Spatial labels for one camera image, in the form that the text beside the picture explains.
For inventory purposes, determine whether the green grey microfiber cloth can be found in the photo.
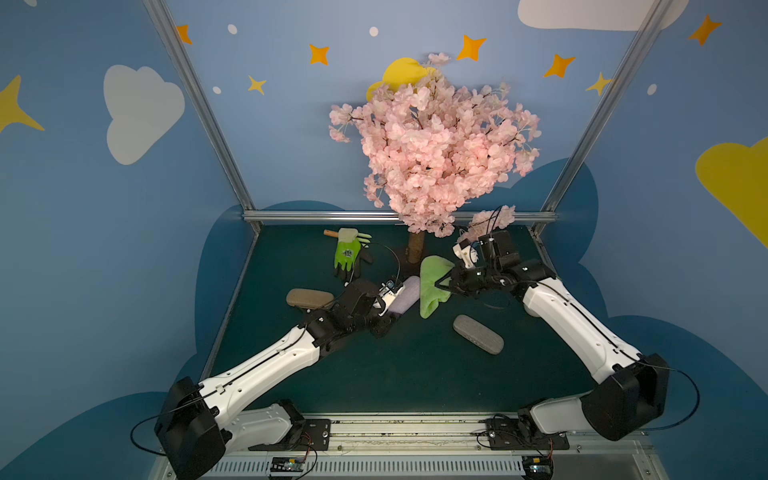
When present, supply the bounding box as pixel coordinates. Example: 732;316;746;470
419;255;454;319

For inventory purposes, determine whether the green black work glove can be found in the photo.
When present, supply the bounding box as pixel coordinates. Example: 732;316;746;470
334;228;372;283

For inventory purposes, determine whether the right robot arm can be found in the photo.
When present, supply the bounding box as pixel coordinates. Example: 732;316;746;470
434;231;670;443

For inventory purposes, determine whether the purple eyeglass case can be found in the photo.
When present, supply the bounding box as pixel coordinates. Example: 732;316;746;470
388;276;421;315

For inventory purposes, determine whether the pink cherry blossom tree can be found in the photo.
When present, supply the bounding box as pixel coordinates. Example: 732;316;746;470
329;53;540;264

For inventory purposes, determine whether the controller board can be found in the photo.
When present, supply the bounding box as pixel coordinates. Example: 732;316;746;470
269;457;306;476
522;456;554;480

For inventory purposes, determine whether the back aluminium frame bar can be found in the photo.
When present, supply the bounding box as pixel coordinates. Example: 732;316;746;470
243;210;557;224

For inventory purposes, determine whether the aluminium frame post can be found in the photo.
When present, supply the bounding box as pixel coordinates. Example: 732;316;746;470
532;0;673;240
143;0;262;235

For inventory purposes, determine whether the tan eyeglass case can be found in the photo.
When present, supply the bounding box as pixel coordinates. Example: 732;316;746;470
285;288;335;310

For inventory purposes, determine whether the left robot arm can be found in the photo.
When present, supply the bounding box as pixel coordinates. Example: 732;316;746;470
154;279;405;479

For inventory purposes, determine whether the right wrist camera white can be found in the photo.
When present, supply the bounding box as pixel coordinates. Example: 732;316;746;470
453;239;479;269

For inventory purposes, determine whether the left aluminium frame post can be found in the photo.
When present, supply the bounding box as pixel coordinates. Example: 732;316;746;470
143;0;262;235

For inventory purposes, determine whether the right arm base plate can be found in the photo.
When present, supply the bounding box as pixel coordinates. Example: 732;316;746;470
484;414;570;453

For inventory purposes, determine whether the right controller board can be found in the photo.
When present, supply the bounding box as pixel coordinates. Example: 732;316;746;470
522;456;554;480

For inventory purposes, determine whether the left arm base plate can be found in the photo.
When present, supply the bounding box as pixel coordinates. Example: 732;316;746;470
248;418;332;452

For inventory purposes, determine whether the right aluminium frame post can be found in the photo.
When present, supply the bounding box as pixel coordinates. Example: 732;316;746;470
532;0;673;240

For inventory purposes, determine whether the left controller board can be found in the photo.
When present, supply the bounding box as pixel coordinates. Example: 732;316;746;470
269;457;306;476

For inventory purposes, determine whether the grey eyeglass case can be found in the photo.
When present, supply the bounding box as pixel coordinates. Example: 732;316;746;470
453;315;505;355

